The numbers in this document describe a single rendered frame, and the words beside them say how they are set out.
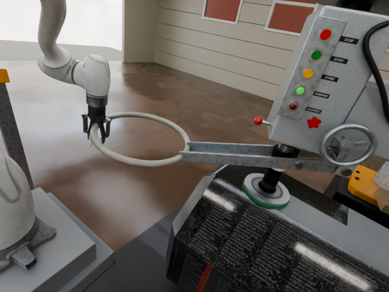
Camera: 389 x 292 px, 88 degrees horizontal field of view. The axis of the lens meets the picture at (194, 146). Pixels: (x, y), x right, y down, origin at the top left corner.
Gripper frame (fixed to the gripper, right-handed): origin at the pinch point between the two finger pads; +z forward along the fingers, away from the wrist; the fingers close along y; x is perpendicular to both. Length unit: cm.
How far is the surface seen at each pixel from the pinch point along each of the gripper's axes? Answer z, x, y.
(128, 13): -28, 720, -202
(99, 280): 14, -56, 25
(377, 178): -6, 22, 183
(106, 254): 5, -52, 25
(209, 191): 3, -16, 61
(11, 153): 43, 24, -67
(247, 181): -7, -14, 77
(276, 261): 6, -44, 88
